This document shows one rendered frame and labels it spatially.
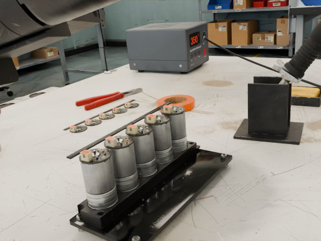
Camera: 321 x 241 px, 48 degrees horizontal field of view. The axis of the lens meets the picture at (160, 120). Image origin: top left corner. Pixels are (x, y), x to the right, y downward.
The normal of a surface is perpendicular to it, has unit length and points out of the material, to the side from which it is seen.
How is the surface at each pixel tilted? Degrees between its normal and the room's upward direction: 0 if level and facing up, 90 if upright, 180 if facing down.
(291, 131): 0
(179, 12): 90
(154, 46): 90
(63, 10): 140
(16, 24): 133
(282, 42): 88
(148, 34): 90
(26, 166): 0
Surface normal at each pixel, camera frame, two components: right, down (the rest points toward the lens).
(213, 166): -0.09, -0.93
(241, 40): -0.61, 0.27
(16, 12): 0.06, 0.80
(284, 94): -0.42, 0.36
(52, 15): 0.17, 0.93
